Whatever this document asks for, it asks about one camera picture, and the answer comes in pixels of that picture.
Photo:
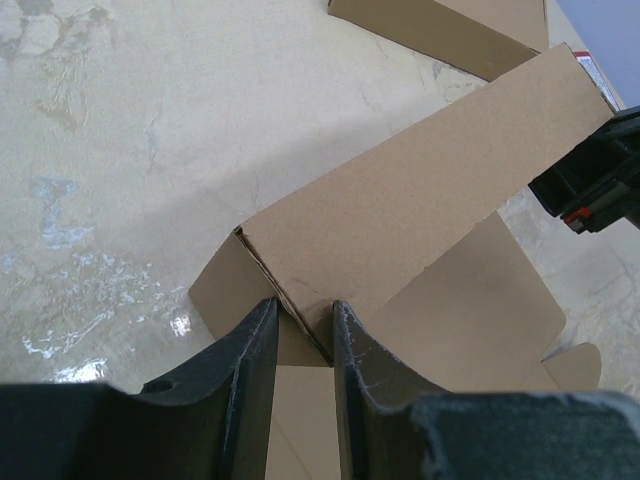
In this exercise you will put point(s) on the red rectangular box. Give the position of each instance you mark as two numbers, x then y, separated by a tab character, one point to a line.
588	63

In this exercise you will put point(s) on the closed brown cardboard box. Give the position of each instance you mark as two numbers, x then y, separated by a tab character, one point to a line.
486	38

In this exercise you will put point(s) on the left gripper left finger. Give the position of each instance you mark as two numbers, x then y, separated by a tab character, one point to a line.
208	418

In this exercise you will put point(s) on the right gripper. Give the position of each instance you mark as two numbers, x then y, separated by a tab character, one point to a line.
597	183

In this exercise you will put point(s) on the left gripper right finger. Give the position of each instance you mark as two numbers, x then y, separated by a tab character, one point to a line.
395	424

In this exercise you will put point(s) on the brown cardboard box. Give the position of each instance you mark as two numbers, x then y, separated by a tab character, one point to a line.
486	38
408	233

